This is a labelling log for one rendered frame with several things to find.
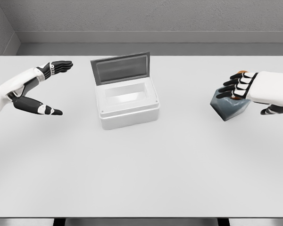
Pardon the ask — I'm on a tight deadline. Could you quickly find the white open storage box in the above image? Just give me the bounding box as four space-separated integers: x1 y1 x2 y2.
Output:
95 76 161 131

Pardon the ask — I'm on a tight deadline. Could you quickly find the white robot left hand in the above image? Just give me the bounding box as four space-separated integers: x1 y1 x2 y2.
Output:
0 60 74 116

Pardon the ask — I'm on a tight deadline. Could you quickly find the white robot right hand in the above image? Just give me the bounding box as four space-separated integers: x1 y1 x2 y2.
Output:
223 71 283 116

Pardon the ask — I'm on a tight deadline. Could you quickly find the grey hinged box lid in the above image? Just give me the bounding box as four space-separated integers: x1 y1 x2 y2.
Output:
90 52 150 87

